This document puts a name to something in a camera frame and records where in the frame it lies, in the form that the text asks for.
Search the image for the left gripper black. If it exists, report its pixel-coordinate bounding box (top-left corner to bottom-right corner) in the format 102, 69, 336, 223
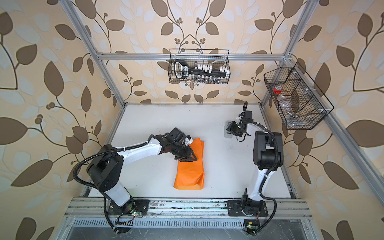
171, 142, 200, 161

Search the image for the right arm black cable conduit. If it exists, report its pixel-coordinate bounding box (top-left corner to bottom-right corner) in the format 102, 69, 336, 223
241, 101, 281, 235

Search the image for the black wire basket centre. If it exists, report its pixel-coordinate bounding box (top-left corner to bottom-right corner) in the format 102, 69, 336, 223
168, 48, 231, 85

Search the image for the black wire basket right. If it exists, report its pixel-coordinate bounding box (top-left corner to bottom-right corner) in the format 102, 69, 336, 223
264, 63, 334, 130

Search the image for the black tool set in basket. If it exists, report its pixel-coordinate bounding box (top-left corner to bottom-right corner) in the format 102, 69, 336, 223
173, 60, 231, 81

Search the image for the black wire basket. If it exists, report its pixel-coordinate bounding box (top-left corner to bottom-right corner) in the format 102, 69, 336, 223
264, 63, 334, 130
168, 48, 231, 85

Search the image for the orange wrapping paper sheet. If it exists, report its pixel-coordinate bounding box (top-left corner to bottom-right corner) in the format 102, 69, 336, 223
174, 138, 205, 191

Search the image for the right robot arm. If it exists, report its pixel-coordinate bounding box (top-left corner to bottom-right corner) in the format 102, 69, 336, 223
226, 110, 284, 217

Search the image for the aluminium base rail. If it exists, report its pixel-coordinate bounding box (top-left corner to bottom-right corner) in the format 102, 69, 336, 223
64, 197, 313, 229

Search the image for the red capped item in basket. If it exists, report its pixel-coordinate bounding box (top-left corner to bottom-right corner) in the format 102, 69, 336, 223
273, 85, 283, 96

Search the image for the white tape dispenser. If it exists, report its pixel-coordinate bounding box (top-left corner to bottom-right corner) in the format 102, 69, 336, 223
225, 121, 233, 139

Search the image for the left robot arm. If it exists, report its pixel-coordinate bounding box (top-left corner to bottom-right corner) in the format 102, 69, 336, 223
87, 128, 198, 214

